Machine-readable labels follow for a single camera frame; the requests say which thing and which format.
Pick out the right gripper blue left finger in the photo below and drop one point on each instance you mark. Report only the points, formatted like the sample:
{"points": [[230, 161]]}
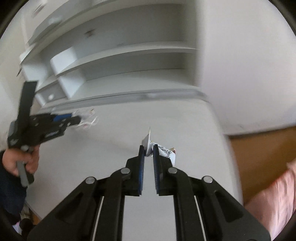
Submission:
{"points": [[134, 184]]}

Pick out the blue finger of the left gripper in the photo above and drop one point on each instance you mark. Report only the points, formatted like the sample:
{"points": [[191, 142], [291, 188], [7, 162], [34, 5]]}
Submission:
{"points": [[62, 117]]}

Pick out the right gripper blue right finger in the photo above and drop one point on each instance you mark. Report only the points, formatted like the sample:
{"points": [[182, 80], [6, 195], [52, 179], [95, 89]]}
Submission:
{"points": [[161, 174]]}

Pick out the person's left hand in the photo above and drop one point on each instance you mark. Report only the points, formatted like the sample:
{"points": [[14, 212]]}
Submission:
{"points": [[12, 157]]}

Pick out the clear crumpled plastic wrapper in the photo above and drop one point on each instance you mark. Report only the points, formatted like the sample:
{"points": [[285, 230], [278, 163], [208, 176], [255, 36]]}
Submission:
{"points": [[88, 117]]}

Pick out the grey desk shelf hutch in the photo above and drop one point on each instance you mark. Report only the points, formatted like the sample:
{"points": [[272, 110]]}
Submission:
{"points": [[102, 52]]}

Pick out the pink bed duvet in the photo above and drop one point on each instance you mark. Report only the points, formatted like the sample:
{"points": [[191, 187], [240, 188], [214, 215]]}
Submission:
{"points": [[274, 206]]}

